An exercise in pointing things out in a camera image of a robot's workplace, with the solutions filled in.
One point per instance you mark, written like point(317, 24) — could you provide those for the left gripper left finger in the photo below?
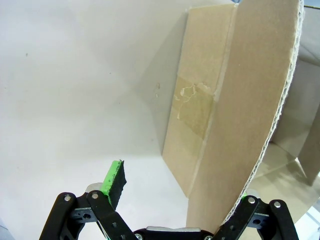
point(115, 180)

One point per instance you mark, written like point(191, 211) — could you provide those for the large brown cardboard box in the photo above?
point(237, 100)

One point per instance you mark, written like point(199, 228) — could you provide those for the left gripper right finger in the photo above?
point(275, 220)

